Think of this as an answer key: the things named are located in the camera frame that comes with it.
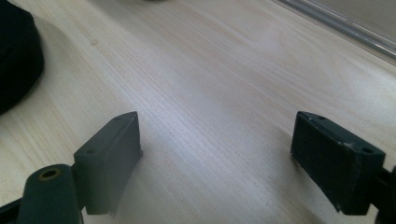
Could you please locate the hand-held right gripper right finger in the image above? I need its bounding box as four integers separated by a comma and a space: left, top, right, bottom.
290, 110, 387, 217

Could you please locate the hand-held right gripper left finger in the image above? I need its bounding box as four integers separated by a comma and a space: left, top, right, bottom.
73, 111, 144, 217

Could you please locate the dark round object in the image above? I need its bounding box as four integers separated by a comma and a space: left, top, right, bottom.
0, 0, 45, 116

